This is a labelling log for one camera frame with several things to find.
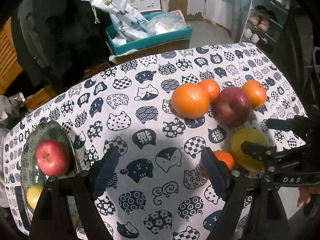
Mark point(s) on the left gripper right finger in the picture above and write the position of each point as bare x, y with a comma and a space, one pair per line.
266, 218

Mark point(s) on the clear plastic bag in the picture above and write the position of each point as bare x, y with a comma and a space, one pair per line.
166, 22

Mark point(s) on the white printed plastic bag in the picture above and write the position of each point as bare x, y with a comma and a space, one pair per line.
128, 22

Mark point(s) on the dark red apple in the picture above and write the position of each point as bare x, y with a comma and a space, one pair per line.
232, 107

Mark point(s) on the small tangerine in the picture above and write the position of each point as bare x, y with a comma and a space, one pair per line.
211, 87
226, 158

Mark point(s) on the green glass fruit bowl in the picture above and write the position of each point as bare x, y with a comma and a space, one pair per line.
31, 173

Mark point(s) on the cat pattern tablecloth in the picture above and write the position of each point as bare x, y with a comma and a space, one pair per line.
158, 190

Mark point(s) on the shoe rack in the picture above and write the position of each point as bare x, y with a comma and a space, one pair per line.
264, 23

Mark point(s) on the black hanging coat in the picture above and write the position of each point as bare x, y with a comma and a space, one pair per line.
58, 40

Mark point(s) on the pile of grey clothes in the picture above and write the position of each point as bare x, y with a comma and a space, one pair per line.
12, 109

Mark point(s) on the large orange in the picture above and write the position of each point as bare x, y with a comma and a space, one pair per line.
190, 101

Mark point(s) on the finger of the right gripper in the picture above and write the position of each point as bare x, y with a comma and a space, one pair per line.
257, 151
298, 125

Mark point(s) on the right hand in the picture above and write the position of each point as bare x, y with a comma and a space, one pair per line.
305, 194

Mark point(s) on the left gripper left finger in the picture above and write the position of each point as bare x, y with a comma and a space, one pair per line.
52, 217

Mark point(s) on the teal cardboard box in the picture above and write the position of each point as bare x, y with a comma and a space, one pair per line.
166, 42

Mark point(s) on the wooden louvered wardrobe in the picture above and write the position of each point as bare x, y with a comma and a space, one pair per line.
9, 67

